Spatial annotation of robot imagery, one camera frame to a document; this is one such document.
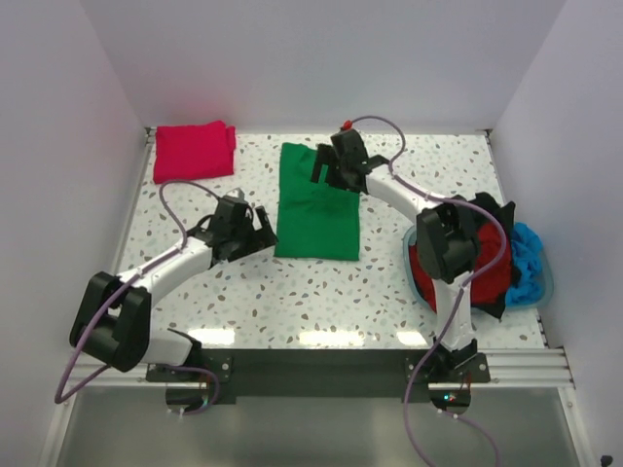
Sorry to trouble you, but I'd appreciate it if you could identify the green t-shirt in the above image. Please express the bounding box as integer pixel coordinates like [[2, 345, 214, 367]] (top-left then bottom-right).
[[275, 142, 360, 261]]

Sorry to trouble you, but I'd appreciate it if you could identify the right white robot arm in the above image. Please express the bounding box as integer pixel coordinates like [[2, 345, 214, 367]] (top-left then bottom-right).
[[311, 128, 480, 382]]

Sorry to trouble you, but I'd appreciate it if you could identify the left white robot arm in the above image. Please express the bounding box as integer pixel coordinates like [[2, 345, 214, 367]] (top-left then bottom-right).
[[69, 196, 277, 381]]

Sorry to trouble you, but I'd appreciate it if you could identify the folded pink red t-shirt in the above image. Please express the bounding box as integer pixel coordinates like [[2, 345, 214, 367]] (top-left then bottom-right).
[[153, 121, 237, 185]]

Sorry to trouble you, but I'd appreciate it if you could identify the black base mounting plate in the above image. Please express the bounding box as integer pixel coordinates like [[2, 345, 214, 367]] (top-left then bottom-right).
[[145, 347, 491, 406]]

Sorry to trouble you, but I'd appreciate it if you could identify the translucent blue laundry basket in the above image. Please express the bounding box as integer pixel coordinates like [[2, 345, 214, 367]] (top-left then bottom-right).
[[403, 223, 554, 318]]

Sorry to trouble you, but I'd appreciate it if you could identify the black t-shirt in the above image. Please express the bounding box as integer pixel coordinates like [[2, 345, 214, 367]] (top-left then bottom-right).
[[471, 193, 521, 319]]

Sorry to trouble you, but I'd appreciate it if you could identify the dark red t-shirt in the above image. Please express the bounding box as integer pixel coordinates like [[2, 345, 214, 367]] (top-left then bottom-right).
[[407, 222, 512, 317]]

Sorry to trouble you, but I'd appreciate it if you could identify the bright blue t-shirt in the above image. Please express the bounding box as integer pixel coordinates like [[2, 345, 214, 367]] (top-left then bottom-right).
[[505, 223, 544, 306]]

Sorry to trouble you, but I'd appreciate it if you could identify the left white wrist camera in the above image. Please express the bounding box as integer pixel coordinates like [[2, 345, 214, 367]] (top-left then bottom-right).
[[228, 188, 244, 199]]

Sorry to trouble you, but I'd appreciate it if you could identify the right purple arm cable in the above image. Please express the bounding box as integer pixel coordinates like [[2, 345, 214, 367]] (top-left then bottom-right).
[[343, 115, 512, 467]]

